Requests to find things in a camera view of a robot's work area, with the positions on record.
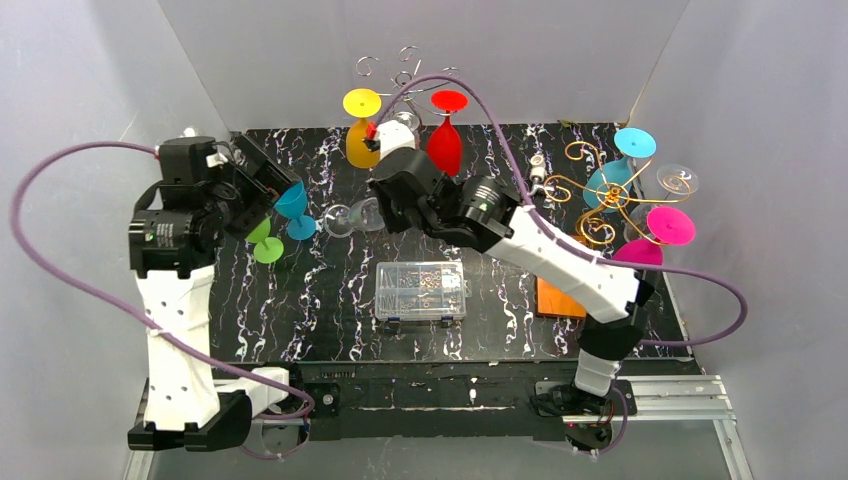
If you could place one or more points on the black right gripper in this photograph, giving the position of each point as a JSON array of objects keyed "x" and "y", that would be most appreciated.
[{"x": 389, "y": 201}]

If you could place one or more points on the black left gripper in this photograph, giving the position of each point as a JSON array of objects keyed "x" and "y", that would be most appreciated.
[{"x": 258, "y": 196}]

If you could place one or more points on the clear glass wine glass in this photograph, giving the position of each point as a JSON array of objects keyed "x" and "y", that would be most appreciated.
[
  {"x": 679, "y": 183},
  {"x": 340, "y": 221}
]

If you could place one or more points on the blue plastic wine glass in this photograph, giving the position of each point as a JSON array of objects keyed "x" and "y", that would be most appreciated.
[
  {"x": 292, "y": 205},
  {"x": 632, "y": 143}
]

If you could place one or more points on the green plastic wine glass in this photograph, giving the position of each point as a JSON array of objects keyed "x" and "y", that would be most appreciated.
[{"x": 267, "y": 248}]

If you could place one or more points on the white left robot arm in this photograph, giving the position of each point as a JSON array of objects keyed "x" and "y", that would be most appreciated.
[{"x": 185, "y": 409}]

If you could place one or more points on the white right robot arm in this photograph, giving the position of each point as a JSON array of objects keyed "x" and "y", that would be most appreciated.
[{"x": 489, "y": 217}]

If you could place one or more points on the red plastic wine glass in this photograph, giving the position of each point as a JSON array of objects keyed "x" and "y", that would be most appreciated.
[{"x": 445, "y": 147}]

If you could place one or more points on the yellow plastic wine glass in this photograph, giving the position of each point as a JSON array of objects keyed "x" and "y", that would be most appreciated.
[{"x": 362, "y": 104}]

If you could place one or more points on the orange wooden rack base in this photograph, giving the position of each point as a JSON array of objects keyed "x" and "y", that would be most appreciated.
[{"x": 551, "y": 302}]

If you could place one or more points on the pink plastic wine glass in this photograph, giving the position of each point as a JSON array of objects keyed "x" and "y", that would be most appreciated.
[{"x": 651, "y": 227}]

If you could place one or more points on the clear plastic screw box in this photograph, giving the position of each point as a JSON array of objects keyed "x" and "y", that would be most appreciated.
[{"x": 420, "y": 291}]

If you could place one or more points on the small silver metal fixture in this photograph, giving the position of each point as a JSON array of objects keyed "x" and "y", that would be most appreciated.
[{"x": 537, "y": 175}]

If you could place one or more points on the silver wire glass rack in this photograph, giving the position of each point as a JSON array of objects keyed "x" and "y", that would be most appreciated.
[{"x": 410, "y": 59}]

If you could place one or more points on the gold wire glass rack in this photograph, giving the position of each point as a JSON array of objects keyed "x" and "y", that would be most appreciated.
[{"x": 609, "y": 189}]

